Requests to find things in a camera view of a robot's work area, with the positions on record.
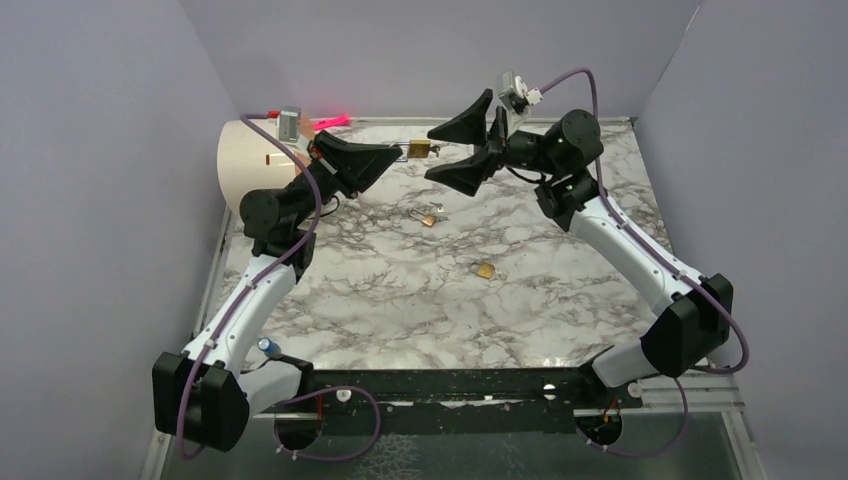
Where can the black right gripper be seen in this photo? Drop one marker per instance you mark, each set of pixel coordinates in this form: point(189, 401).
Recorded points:
point(467, 176)

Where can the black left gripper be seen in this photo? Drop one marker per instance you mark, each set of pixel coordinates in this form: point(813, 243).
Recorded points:
point(334, 159)

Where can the small brass padlock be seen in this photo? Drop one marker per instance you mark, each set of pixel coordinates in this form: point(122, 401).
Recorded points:
point(419, 148)

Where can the brass padlock long shackle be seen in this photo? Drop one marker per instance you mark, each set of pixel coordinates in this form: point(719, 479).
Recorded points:
point(425, 218)

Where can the brass padlock with key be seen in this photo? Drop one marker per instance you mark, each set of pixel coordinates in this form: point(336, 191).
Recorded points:
point(486, 270)

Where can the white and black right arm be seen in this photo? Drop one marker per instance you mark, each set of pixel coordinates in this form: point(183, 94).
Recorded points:
point(691, 309)

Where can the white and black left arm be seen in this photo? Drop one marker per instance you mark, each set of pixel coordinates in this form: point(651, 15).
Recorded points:
point(201, 394)

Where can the pink marker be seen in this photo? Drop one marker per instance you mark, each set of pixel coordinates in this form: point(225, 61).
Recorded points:
point(333, 122)

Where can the cream cylindrical container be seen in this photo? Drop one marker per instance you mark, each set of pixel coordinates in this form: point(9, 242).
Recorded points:
point(246, 161)

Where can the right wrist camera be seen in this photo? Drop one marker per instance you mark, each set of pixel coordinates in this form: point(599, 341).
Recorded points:
point(515, 95)

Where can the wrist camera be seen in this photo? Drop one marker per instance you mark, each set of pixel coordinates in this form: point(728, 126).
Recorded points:
point(515, 95)
point(288, 124)

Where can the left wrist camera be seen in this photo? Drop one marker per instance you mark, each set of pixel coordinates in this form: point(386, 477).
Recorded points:
point(288, 124)

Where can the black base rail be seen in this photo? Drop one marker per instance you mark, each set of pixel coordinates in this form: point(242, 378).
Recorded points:
point(450, 401)

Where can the aluminium frame rail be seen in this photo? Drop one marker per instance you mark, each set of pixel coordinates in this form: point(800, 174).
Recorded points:
point(704, 393)

